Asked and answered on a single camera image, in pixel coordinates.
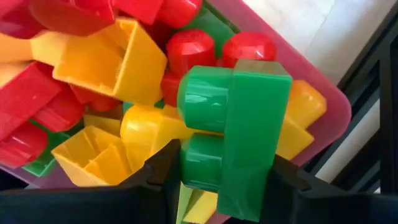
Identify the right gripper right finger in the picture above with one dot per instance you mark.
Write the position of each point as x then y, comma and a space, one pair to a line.
283, 199

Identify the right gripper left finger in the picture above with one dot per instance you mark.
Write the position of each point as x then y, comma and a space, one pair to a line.
155, 199

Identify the large yellow plastic brick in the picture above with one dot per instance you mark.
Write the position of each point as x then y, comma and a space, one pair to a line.
146, 130
140, 68

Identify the hollow yellow plastic brick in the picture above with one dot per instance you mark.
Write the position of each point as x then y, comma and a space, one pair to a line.
93, 161

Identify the green plastic brick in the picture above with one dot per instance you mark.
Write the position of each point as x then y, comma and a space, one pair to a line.
43, 161
211, 28
255, 124

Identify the red plastic brick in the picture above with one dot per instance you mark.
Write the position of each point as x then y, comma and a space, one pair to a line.
178, 12
136, 9
15, 18
96, 99
25, 99
189, 49
21, 146
71, 15

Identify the pink translucent plastic bin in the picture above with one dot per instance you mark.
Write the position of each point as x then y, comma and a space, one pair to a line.
340, 115

